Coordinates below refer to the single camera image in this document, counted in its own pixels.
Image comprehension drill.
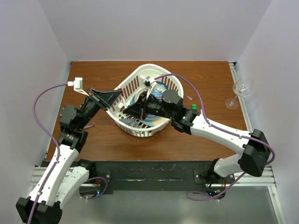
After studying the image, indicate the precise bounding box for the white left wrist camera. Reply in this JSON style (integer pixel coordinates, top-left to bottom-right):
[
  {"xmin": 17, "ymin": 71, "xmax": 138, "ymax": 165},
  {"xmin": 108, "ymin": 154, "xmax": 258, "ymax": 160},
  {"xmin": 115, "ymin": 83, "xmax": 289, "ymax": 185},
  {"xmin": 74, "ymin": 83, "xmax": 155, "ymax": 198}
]
[{"xmin": 67, "ymin": 77, "xmax": 85, "ymax": 94}]

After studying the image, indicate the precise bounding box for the grey ceramic mug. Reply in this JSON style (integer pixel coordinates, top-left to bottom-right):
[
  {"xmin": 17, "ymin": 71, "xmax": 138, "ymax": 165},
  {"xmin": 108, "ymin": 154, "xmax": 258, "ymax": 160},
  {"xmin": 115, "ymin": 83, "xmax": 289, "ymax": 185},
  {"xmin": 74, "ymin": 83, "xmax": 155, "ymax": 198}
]
[{"xmin": 120, "ymin": 118, "xmax": 138, "ymax": 128}]

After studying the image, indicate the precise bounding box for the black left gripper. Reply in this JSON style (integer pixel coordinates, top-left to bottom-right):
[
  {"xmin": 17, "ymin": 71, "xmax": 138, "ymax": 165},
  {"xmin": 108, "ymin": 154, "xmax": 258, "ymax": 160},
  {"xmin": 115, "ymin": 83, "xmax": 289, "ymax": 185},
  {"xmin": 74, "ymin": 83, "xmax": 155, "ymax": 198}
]
[{"xmin": 77, "ymin": 87, "xmax": 122, "ymax": 129}]

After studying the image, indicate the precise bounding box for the blue rimmed plate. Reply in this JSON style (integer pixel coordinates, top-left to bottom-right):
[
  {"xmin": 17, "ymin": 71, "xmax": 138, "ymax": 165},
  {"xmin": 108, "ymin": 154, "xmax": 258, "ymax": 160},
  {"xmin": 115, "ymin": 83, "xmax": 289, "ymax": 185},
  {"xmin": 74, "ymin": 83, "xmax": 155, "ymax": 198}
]
[{"xmin": 130, "ymin": 94, "xmax": 140, "ymax": 110}]

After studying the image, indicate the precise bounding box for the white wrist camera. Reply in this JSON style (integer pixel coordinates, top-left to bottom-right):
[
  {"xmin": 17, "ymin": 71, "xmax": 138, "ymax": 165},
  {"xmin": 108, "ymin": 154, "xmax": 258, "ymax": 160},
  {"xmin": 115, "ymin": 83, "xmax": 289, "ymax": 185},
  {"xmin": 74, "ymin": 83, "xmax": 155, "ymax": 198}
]
[
  {"xmin": 140, "ymin": 75, "xmax": 157, "ymax": 95},
  {"xmin": 67, "ymin": 77, "xmax": 85, "ymax": 94}
]

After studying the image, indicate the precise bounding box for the blue floral ceramic bowl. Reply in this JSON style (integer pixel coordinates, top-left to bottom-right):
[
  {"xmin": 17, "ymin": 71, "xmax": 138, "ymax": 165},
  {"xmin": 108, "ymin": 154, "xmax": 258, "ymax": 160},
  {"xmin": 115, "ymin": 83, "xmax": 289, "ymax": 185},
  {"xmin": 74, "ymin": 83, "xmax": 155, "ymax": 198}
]
[{"xmin": 151, "ymin": 81, "xmax": 168, "ymax": 99}]

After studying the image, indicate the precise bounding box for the clear wine glass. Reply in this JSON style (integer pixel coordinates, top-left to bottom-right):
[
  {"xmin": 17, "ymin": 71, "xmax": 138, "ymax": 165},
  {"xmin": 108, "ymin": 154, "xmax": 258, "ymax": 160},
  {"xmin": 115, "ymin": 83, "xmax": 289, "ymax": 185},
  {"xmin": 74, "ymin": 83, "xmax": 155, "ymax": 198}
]
[{"xmin": 225, "ymin": 77, "xmax": 254, "ymax": 110}]

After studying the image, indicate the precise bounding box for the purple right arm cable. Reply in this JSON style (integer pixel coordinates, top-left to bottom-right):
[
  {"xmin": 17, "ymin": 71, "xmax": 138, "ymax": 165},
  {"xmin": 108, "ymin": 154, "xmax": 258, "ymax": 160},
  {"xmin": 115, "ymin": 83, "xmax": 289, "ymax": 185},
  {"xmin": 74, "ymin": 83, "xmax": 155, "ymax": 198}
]
[{"xmin": 153, "ymin": 73, "xmax": 276, "ymax": 201}]

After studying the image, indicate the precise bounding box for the white red marker pen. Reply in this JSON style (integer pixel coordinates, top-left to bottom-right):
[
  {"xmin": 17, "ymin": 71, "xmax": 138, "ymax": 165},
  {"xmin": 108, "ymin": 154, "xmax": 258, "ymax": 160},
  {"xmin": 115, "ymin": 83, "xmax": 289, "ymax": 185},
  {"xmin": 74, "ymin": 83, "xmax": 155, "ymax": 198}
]
[{"xmin": 121, "ymin": 93, "xmax": 127, "ymax": 108}]

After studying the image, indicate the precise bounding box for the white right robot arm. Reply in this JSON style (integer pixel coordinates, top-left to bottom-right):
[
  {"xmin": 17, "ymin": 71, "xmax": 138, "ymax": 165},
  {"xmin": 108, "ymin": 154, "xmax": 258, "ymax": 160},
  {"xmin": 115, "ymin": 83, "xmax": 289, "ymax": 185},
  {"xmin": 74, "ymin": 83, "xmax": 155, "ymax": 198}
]
[{"xmin": 123, "ymin": 90, "xmax": 271, "ymax": 183}]

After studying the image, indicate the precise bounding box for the black green highlighter pen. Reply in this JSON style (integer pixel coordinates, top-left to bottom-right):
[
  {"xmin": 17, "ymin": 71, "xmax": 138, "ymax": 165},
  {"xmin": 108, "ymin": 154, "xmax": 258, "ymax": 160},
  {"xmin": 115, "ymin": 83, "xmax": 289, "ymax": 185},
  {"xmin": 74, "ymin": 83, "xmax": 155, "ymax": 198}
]
[{"xmin": 192, "ymin": 104, "xmax": 197, "ymax": 111}]

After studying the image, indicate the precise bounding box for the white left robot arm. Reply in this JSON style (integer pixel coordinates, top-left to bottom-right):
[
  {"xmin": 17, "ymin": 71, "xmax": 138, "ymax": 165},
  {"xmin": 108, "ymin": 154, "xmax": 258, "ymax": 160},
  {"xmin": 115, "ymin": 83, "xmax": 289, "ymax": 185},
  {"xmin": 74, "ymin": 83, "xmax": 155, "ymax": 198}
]
[{"xmin": 16, "ymin": 88, "xmax": 122, "ymax": 224}]

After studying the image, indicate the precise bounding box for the white plastic dish basket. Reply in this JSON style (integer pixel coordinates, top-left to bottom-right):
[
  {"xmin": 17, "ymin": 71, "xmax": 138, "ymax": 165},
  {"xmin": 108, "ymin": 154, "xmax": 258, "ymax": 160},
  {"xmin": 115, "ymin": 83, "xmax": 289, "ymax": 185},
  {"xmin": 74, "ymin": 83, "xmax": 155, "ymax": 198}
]
[{"xmin": 107, "ymin": 63, "xmax": 170, "ymax": 137}]

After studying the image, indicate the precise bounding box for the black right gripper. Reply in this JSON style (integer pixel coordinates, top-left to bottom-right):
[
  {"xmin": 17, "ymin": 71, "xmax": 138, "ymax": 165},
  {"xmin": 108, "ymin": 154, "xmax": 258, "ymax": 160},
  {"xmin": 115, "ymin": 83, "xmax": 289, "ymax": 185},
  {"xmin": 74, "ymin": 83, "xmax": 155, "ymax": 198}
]
[{"xmin": 124, "ymin": 91, "xmax": 174, "ymax": 120}]

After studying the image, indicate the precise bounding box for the cream and teal plate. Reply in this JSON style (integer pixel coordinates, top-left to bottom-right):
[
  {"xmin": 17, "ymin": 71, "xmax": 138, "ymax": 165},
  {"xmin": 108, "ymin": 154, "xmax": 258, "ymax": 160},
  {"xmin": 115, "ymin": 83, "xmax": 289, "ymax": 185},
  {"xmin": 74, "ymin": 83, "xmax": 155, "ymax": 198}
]
[{"xmin": 140, "ymin": 116, "xmax": 170, "ymax": 127}]

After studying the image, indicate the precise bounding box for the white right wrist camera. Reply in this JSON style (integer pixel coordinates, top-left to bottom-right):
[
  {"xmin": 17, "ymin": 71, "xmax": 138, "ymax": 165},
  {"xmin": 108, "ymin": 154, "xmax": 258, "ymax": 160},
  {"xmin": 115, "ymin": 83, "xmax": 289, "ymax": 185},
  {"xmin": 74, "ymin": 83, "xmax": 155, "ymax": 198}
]
[{"xmin": 140, "ymin": 75, "xmax": 157, "ymax": 95}]

